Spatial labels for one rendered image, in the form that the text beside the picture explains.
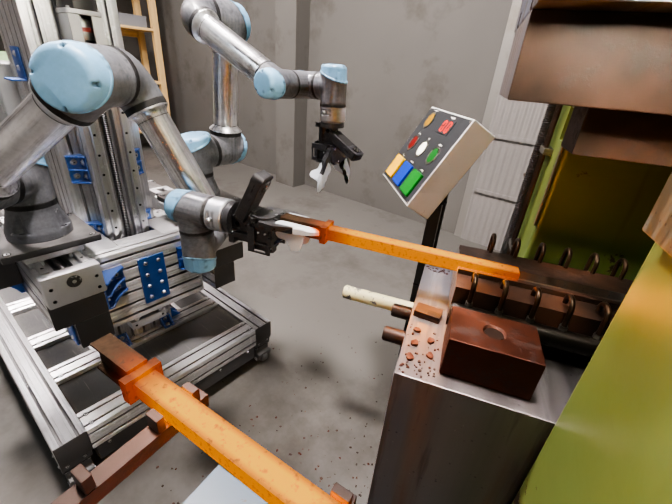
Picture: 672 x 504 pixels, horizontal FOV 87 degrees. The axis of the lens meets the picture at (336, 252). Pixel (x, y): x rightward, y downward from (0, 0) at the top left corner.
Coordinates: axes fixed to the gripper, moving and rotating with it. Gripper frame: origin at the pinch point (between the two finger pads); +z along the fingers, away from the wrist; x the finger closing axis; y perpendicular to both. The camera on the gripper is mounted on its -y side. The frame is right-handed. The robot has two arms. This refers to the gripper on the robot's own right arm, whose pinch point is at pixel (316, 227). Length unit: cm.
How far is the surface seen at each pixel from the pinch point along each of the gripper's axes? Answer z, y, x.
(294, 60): -158, -33, -311
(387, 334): 18.7, 12.7, 9.9
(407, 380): 23.8, 9.6, 22.1
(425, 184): 16.4, -2.2, -38.3
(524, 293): 38.2, 1.0, 4.6
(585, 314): 46.4, 0.9, 6.8
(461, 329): 29.2, 2.3, 17.0
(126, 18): -420, -63, -354
